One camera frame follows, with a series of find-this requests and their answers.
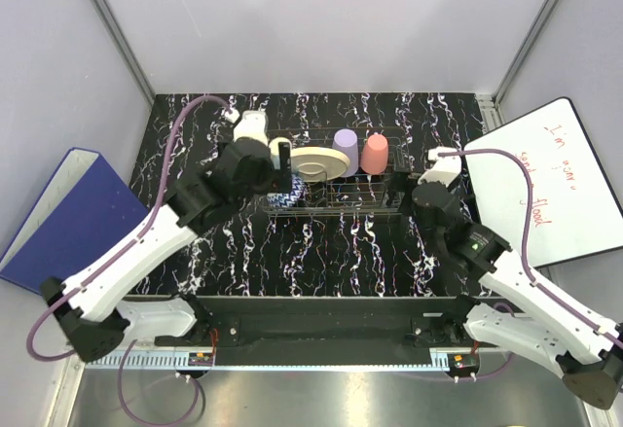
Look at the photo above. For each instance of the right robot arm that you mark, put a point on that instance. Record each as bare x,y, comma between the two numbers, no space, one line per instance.
575,343

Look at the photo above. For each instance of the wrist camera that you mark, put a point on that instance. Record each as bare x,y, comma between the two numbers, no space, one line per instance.
253,125
444,167

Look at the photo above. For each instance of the whiteboard with red writing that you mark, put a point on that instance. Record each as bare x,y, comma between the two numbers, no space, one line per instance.
542,169

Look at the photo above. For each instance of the cream and brown mug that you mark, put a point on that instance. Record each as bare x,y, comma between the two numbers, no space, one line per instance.
280,149

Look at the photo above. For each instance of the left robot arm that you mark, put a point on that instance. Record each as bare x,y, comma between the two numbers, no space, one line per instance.
90,306

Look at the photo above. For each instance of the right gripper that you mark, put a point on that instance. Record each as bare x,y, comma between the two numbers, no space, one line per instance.
396,183

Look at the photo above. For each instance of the purple cup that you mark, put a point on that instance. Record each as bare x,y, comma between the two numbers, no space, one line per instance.
345,140

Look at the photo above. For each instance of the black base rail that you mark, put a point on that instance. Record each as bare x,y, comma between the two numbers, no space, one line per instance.
330,333

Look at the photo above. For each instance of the wire dish rack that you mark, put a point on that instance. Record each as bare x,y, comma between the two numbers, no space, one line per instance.
361,193

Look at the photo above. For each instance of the pink cup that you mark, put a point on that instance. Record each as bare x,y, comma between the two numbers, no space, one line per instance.
374,156

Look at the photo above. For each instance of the blue ring binder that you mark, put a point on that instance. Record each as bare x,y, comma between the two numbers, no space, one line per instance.
84,209

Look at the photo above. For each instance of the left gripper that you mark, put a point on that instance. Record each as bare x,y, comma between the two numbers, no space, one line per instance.
277,179

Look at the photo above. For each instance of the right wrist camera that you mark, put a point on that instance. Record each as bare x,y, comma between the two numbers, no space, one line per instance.
444,167

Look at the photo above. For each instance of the cream and blue plate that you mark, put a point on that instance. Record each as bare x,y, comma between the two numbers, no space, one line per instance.
319,164

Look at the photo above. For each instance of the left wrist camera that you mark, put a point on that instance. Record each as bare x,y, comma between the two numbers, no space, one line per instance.
253,125

